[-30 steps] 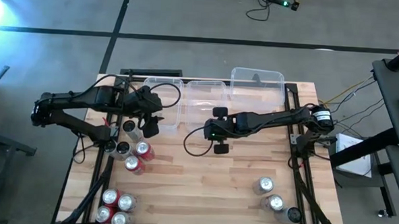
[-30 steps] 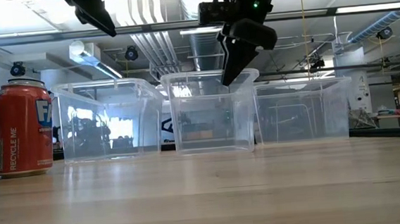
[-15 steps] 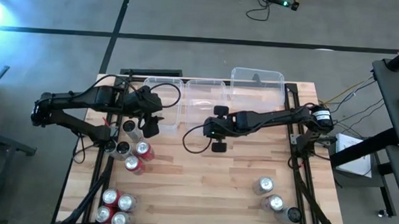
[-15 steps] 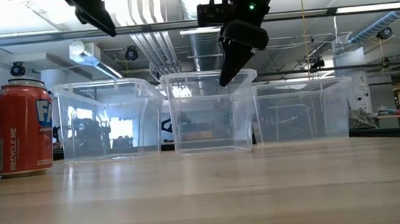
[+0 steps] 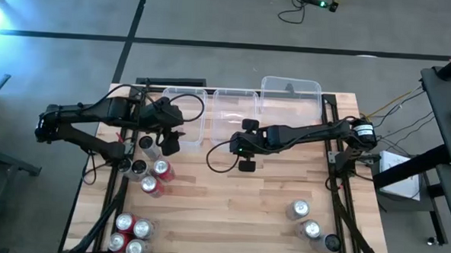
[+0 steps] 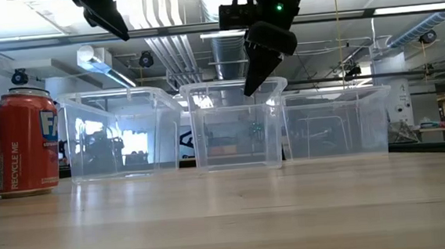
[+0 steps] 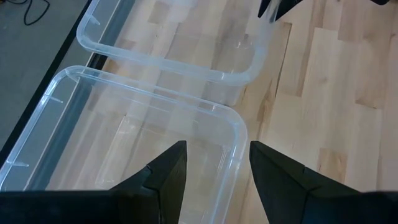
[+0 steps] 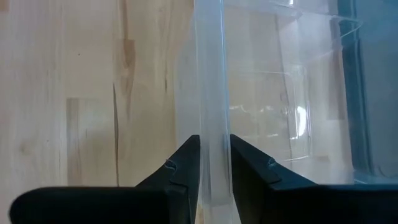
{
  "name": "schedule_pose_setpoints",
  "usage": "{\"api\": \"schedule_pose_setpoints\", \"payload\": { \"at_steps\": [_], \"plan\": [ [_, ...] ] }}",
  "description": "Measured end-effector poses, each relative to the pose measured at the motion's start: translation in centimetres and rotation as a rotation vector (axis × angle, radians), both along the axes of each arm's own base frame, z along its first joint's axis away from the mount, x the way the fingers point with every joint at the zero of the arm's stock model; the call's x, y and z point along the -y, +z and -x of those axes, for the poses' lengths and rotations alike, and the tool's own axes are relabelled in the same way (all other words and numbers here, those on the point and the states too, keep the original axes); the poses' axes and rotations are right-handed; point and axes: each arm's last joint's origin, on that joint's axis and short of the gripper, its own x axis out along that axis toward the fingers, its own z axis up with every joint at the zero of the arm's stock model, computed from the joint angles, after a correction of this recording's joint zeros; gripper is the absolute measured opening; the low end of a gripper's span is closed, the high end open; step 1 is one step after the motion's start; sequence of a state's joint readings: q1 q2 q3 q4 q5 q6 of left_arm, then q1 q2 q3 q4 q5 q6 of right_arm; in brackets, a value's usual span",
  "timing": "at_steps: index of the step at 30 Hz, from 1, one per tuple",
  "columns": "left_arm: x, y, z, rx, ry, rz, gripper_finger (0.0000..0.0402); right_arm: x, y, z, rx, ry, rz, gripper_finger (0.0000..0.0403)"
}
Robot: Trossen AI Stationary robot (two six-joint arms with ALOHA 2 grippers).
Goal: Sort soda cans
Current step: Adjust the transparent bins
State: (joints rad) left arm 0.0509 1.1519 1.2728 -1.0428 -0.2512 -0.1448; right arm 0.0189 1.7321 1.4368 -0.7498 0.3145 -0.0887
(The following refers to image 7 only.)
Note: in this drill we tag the clear plastic bin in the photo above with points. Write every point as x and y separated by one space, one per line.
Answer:
124 93
174 65

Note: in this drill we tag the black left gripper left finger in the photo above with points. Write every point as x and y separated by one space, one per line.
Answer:
155 193

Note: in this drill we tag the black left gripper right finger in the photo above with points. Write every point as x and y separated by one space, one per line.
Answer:
286 193

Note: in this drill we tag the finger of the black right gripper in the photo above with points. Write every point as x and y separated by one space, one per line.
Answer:
286 7
264 7

